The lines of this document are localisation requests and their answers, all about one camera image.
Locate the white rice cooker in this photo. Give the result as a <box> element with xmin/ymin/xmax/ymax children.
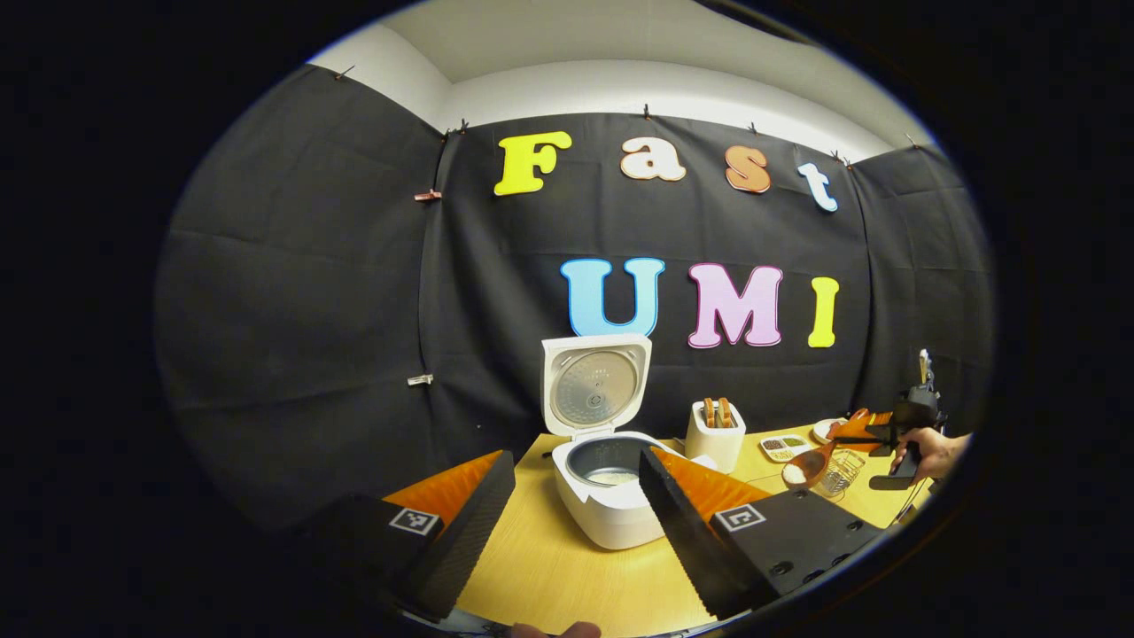
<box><xmin>541</xmin><ymin>333</ymin><xmax>718</xmax><ymax>550</ymax></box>

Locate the white toaster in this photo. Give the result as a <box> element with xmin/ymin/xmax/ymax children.
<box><xmin>685</xmin><ymin>399</ymin><xmax>747</xmax><ymax>474</ymax></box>

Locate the brown wooden spoon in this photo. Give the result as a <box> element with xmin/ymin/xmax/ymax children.
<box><xmin>781</xmin><ymin>408</ymin><xmax>874</xmax><ymax>490</ymax></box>

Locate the black backdrop cloth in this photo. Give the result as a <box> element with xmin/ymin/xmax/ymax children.
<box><xmin>152</xmin><ymin>64</ymin><xmax>995</xmax><ymax>533</ymax></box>

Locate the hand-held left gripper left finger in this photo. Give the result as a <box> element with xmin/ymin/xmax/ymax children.
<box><xmin>301</xmin><ymin>449</ymin><xmax>517</xmax><ymax>621</ymax></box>

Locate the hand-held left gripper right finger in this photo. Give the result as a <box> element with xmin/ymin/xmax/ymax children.
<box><xmin>638</xmin><ymin>446</ymin><xmax>887</xmax><ymax>621</ymax></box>

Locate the white divided grain dish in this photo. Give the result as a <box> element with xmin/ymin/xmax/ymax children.
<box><xmin>759</xmin><ymin>434</ymin><xmax>812</xmax><ymax>463</ymax></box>

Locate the clear wire chopstick holder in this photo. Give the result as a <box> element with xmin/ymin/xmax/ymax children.
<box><xmin>815</xmin><ymin>449</ymin><xmax>866</xmax><ymax>499</ymax></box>

